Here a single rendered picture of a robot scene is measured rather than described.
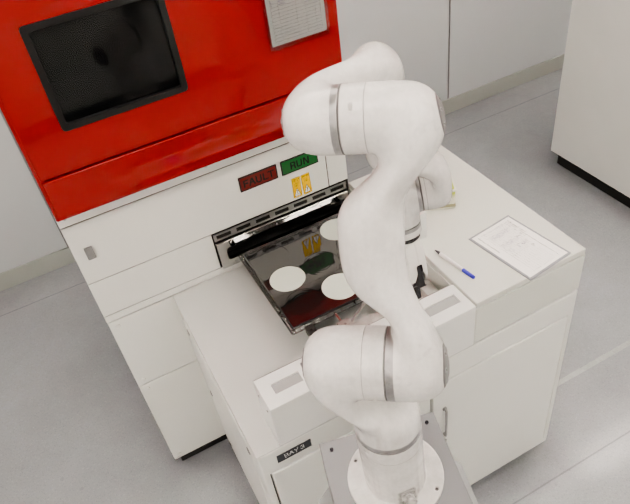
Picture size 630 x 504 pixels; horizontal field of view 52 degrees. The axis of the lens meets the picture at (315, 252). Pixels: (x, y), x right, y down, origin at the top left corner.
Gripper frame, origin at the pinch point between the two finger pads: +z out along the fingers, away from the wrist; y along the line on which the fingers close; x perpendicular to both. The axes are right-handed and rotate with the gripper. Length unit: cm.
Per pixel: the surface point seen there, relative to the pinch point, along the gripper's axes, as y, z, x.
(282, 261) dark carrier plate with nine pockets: -46.2, 6.3, -15.1
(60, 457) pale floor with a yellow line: -109, 85, -106
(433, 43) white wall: -214, 13, 153
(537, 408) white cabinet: -10, 72, 42
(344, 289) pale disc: -26.7, 10.4, -6.0
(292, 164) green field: -56, -16, -2
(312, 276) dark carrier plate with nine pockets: -35.9, 8.4, -10.8
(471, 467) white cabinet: -13, 85, 17
